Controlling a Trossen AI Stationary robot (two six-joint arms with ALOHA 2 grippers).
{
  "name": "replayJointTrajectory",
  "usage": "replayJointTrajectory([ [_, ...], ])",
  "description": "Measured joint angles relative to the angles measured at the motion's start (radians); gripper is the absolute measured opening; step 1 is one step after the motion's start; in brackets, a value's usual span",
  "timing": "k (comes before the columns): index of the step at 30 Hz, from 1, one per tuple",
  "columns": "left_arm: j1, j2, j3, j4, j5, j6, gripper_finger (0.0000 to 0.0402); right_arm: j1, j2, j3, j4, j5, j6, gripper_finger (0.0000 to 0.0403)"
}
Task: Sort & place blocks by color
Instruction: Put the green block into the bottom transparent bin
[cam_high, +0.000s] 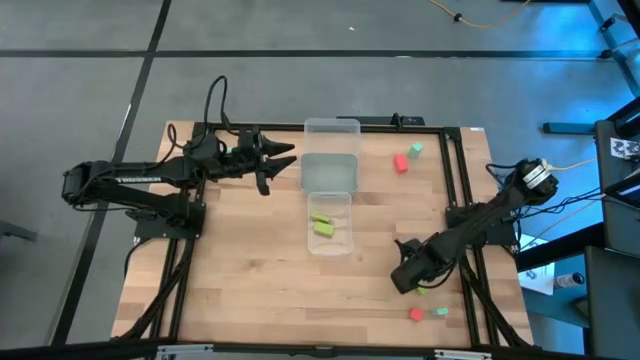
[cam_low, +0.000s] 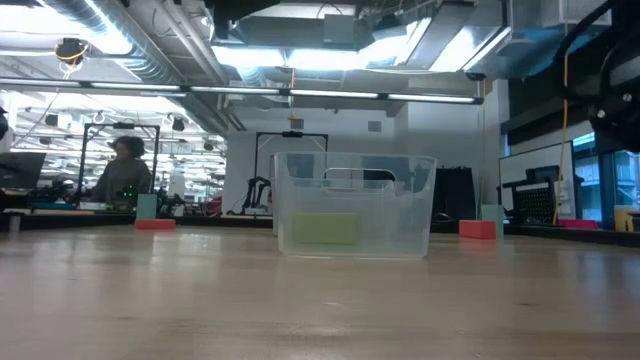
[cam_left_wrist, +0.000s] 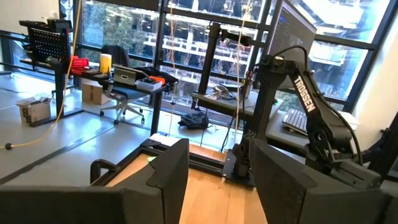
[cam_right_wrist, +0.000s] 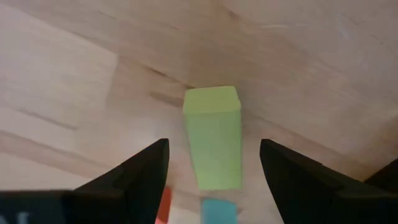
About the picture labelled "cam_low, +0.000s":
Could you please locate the teal foam block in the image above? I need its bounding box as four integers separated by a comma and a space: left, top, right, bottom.
135, 193, 158, 221
480, 204, 505, 239

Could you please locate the red foam block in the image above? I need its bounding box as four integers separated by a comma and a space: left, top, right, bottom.
458, 219, 498, 240
134, 218, 177, 231

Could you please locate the green foam block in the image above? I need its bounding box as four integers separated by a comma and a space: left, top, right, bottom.
292, 213, 359, 246

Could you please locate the grey ceiling box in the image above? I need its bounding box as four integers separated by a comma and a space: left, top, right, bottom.
322, 13, 360, 46

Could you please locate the long ceiling light bar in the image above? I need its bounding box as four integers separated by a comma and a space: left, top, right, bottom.
0, 76, 485, 106

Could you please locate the person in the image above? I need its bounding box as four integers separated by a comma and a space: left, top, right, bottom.
91, 135, 153, 206

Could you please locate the dark computer monitor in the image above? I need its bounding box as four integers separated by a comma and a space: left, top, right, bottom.
0, 151, 47, 191

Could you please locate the clear plastic bin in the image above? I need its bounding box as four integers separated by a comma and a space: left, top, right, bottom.
273, 151, 438, 260

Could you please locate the black cabinet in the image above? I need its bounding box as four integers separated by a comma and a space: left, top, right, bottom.
432, 166, 480, 224

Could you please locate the whiteboard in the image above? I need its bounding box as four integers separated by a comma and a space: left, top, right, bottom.
498, 140, 576, 221

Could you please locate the black pegboard cart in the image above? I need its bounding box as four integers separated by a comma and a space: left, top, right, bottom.
496, 164, 562, 226

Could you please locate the red bundle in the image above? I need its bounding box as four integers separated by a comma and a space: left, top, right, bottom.
556, 218, 600, 231

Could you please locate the yellow container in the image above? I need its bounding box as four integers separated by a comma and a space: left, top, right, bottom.
613, 204, 635, 233

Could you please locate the thin yellow cord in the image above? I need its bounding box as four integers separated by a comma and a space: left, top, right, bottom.
287, 67, 298, 121
479, 78, 488, 207

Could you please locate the black camera rig frame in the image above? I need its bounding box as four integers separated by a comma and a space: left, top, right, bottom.
253, 130, 330, 217

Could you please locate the black frame stand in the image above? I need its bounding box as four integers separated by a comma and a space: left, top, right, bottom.
79, 122, 162, 209

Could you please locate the ceiling cable reel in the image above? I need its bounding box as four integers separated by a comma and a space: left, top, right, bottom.
53, 37, 92, 67

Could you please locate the black aluminium table frame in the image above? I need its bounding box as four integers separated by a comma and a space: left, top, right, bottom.
0, 212, 640, 248

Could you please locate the grey metal post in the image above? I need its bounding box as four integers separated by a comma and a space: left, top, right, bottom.
7, 211, 23, 241

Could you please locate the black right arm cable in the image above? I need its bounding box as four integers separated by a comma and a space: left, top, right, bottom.
552, 0, 615, 101

